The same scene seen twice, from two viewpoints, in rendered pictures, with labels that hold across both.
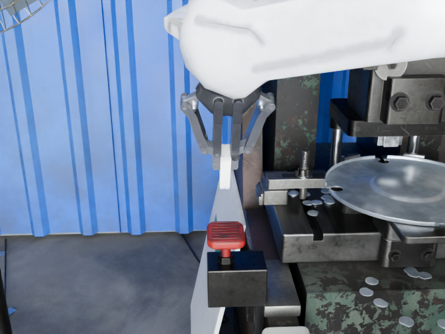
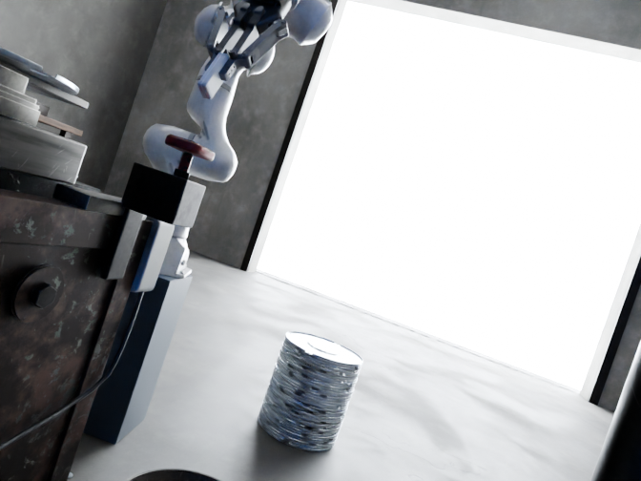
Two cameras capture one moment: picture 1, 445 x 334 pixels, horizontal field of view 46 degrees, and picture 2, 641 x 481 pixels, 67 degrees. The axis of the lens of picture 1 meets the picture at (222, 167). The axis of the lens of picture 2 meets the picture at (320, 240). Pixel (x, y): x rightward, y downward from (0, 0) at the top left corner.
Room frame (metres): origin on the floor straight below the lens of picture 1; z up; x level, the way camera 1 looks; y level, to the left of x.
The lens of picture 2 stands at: (1.38, 0.43, 0.70)
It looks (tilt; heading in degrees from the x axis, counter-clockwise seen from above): 1 degrees down; 197
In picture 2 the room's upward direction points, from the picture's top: 19 degrees clockwise
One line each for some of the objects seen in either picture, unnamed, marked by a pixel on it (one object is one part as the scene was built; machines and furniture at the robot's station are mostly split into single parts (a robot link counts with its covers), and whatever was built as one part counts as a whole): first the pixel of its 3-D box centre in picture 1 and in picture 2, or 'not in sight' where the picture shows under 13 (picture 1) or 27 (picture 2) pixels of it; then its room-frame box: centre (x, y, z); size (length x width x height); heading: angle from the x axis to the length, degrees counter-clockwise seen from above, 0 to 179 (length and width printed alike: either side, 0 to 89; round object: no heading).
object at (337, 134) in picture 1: (336, 140); not in sight; (1.04, -0.24, 0.81); 0.02 x 0.02 x 0.14
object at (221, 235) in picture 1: (225, 250); (184, 166); (0.74, -0.01, 0.72); 0.07 x 0.06 x 0.08; 3
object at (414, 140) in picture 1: (414, 139); not in sight; (1.05, -0.40, 0.81); 0.02 x 0.02 x 0.14
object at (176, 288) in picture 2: not in sight; (126, 344); (0.23, -0.35, 0.23); 0.18 x 0.18 x 0.45; 14
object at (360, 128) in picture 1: (387, 122); not in sight; (0.99, -0.32, 0.86); 0.20 x 0.16 x 0.05; 93
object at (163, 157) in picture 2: not in sight; (169, 172); (0.24, -0.38, 0.71); 0.18 x 0.11 x 0.25; 115
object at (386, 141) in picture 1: (389, 134); not in sight; (0.97, -0.32, 0.84); 0.05 x 0.03 x 0.04; 93
